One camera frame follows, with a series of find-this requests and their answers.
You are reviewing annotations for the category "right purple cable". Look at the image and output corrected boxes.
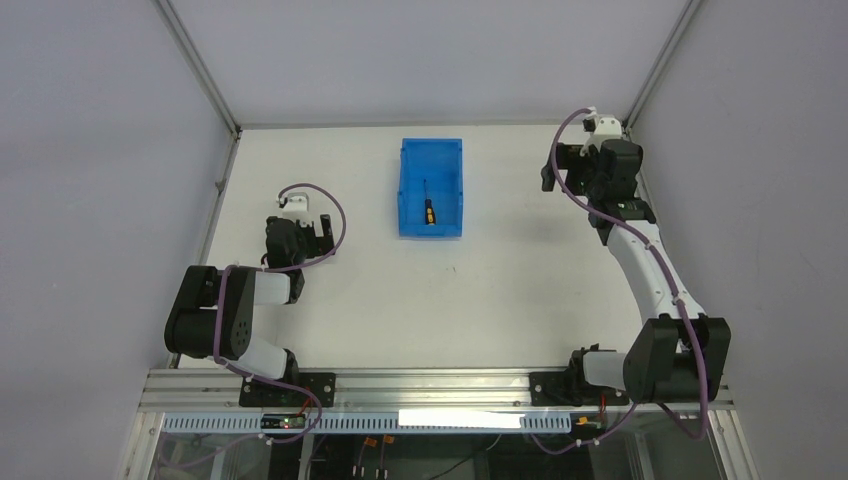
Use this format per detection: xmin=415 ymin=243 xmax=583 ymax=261
xmin=529 ymin=107 xmax=711 ymax=457

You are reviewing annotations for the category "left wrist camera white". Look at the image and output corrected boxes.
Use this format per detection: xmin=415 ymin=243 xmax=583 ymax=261
xmin=278 ymin=192 xmax=310 ymax=223

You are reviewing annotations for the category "purple cable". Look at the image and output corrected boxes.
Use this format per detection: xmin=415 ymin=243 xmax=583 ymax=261
xmin=529 ymin=107 xmax=711 ymax=457
xmin=211 ymin=183 xmax=348 ymax=445

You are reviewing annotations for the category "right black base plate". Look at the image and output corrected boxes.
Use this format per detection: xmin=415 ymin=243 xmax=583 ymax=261
xmin=528 ymin=369 xmax=629 ymax=407

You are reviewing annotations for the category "aluminium frame rail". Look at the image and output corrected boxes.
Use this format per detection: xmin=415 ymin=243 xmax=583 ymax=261
xmin=137 ymin=368 xmax=735 ymax=415

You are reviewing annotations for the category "slotted white cable duct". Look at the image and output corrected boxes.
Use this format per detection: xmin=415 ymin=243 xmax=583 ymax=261
xmin=162 ymin=409 xmax=572 ymax=435

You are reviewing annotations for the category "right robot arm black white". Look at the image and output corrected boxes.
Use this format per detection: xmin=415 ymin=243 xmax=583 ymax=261
xmin=541 ymin=139 xmax=731 ymax=404

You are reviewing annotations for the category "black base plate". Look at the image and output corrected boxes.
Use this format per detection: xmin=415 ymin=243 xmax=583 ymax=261
xmin=238 ymin=371 xmax=337 ymax=408
xmin=528 ymin=369 xmax=629 ymax=407

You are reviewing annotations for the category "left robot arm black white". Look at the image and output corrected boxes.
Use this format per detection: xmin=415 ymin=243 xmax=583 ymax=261
xmin=164 ymin=214 xmax=336 ymax=385

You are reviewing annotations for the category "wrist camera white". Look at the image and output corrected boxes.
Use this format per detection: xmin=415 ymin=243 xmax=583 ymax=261
xmin=278 ymin=192 xmax=310 ymax=223
xmin=580 ymin=106 xmax=624 ymax=157

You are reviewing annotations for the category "small circuit board with LEDs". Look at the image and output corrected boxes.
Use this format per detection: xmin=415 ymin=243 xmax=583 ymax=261
xmin=260 ymin=414 xmax=307 ymax=430

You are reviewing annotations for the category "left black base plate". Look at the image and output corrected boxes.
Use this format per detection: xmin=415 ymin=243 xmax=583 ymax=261
xmin=238 ymin=371 xmax=337 ymax=408

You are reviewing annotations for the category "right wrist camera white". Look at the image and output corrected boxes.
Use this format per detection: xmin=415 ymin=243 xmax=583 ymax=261
xmin=580 ymin=106 xmax=624 ymax=157

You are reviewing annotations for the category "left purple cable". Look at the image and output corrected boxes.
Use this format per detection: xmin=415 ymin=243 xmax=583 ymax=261
xmin=211 ymin=183 xmax=348 ymax=445

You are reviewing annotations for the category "blue plastic bin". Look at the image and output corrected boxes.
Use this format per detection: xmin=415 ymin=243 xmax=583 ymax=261
xmin=397 ymin=138 xmax=464 ymax=240

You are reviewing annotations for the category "yellow black screwdriver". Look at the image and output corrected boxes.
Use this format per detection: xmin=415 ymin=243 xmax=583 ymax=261
xmin=423 ymin=179 xmax=436 ymax=226

